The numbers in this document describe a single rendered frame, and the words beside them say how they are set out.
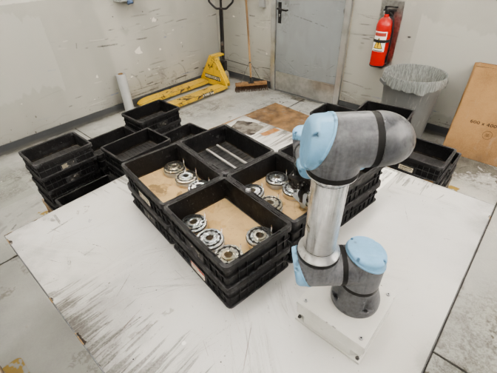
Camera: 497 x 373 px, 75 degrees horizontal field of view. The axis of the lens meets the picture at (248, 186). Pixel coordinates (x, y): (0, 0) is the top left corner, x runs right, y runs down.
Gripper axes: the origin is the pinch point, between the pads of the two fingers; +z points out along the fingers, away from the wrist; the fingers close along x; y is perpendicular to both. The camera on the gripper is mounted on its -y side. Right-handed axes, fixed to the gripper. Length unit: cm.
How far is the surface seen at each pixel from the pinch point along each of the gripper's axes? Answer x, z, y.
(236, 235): 31.7, -1.8, 7.9
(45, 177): 79, 29, 164
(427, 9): -268, 14, 91
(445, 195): -66, 26, -30
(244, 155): -7, 5, 50
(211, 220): 33.9, -1.8, 20.9
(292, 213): 7.1, 2.0, 2.3
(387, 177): -59, 25, -2
